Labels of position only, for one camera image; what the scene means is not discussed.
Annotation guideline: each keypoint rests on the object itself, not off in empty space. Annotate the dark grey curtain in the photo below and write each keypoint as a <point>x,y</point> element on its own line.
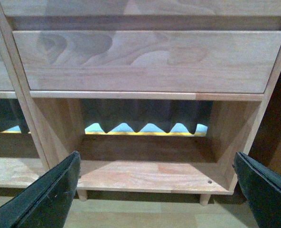
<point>137,114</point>

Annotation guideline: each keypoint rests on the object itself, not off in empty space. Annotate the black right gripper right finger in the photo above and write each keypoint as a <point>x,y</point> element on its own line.
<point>262,189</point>

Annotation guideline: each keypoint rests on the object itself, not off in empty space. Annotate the right wooden shelf unit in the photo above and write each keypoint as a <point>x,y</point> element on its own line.
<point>176,162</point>

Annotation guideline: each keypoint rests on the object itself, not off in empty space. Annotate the left wooden shelf unit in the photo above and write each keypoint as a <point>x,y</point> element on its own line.
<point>21,160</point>

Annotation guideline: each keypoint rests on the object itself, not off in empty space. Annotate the wooden shelf unit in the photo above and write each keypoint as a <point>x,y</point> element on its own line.
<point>21,160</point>
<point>176,162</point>

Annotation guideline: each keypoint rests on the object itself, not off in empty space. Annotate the lower right wooden drawer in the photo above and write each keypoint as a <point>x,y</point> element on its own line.
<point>149,61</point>

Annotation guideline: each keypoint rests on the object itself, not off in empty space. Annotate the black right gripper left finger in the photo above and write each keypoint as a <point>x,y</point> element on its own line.
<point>47,201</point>

